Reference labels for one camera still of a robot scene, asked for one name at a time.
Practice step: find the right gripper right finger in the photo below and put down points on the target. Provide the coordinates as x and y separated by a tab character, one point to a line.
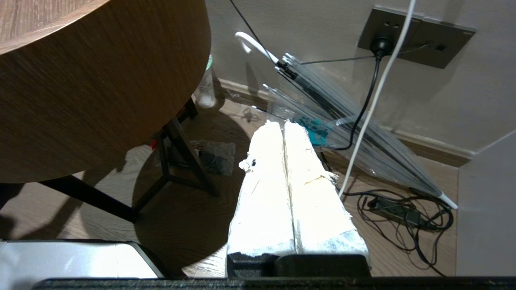
318	201

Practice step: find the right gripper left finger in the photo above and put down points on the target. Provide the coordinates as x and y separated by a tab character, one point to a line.
264	201

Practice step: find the clear plastic bag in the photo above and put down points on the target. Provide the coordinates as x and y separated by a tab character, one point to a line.
213	157

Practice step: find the teal patterned cloth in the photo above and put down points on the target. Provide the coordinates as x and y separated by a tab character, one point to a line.
316	131

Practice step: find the black power adapter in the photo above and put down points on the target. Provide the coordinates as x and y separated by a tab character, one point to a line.
397	207

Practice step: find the clear plastic bottle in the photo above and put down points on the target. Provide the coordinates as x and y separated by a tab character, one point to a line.
205	86

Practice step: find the round wooden side table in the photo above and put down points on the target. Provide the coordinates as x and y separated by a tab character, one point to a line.
92	84

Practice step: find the dark wall socket plate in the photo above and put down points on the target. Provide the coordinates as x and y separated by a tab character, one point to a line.
417	36

